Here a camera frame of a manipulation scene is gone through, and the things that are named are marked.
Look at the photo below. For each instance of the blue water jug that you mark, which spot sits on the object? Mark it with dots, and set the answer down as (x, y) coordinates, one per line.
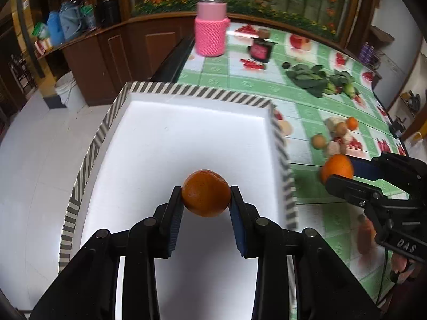
(55, 29)

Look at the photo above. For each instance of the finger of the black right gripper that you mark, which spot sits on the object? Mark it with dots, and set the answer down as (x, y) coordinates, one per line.
(354, 192)
(369, 169)

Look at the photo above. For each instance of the small orange on table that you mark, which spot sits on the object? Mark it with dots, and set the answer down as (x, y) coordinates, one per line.
(352, 123)

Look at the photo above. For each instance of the brown round fruit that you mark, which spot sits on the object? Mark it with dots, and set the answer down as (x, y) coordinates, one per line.
(341, 129)
(319, 141)

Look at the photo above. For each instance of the right bok choy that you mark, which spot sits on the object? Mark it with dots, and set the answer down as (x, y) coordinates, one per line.
(344, 80)

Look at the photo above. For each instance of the peeled lychee-like fruit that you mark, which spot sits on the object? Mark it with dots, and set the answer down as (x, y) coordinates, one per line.
(347, 138)

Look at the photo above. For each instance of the beige tofu block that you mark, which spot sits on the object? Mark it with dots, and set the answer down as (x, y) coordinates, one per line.
(333, 148)
(332, 122)

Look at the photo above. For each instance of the pink knit-sleeved jar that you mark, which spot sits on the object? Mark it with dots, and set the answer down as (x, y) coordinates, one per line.
(211, 25)

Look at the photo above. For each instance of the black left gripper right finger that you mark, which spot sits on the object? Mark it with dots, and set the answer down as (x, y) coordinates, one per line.
(243, 217)

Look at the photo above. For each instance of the right hand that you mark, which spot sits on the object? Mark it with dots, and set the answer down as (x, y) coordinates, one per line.
(403, 269)

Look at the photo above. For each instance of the bok choy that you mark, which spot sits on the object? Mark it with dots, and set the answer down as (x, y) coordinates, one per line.
(312, 79)
(344, 80)

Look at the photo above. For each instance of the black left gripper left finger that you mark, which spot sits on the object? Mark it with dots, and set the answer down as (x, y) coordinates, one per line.
(168, 217)

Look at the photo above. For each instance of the wooden cabinet counter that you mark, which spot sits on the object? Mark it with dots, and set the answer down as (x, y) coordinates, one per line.
(102, 61)

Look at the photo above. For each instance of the left bok choy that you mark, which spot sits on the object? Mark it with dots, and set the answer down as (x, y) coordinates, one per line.
(312, 79)

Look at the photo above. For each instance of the purple bottles on shelf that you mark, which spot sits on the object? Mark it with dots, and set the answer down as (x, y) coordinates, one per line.
(366, 53)

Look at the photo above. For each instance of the black pink-label jar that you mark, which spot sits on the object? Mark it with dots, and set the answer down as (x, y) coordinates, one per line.
(261, 50)

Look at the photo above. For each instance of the white striped-rim box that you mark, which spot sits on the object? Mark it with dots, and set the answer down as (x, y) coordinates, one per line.
(155, 133)

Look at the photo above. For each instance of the white plastic bucket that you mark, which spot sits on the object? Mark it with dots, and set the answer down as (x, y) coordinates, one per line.
(69, 93)

